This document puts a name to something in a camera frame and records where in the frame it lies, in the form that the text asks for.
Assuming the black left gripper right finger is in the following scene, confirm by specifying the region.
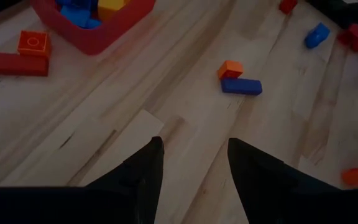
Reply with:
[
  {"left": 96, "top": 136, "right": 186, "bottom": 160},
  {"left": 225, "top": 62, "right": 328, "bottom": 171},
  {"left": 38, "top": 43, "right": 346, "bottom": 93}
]
[{"left": 227, "top": 138, "right": 358, "bottom": 224}]

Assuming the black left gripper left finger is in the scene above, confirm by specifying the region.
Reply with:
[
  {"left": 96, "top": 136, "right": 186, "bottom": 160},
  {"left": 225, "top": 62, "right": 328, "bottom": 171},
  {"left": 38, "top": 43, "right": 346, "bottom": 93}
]
[{"left": 85, "top": 136, "right": 165, "bottom": 224}]

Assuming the long dark blue block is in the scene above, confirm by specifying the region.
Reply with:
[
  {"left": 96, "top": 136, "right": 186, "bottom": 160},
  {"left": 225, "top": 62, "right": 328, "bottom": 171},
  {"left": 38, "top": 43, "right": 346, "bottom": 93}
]
[{"left": 221, "top": 77, "right": 263, "bottom": 96}]

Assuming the small orange block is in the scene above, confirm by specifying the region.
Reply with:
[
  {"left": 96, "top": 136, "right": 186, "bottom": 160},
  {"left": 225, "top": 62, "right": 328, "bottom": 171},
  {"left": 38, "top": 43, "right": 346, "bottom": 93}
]
[
  {"left": 218, "top": 60, "right": 244, "bottom": 80},
  {"left": 17, "top": 30, "right": 52, "bottom": 59}
]

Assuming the small red block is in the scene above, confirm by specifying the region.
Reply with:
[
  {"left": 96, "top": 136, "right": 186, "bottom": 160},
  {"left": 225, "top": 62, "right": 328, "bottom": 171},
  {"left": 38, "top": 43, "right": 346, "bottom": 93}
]
[
  {"left": 0, "top": 50, "right": 50, "bottom": 77},
  {"left": 278, "top": 0, "right": 298, "bottom": 15}
]

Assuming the yellow block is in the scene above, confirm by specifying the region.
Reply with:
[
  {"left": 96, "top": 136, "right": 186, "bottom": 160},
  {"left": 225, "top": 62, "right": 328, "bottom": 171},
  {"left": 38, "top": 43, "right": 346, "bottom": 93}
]
[{"left": 97, "top": 0, "right": 130, "bottom": 22}]

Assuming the red plastic bin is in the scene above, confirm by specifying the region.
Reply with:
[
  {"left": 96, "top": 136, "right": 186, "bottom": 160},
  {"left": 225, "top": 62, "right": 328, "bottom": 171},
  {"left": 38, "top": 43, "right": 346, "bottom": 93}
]
[{"left": 29, "top": 0, "right": 157, "bottom": 56}]

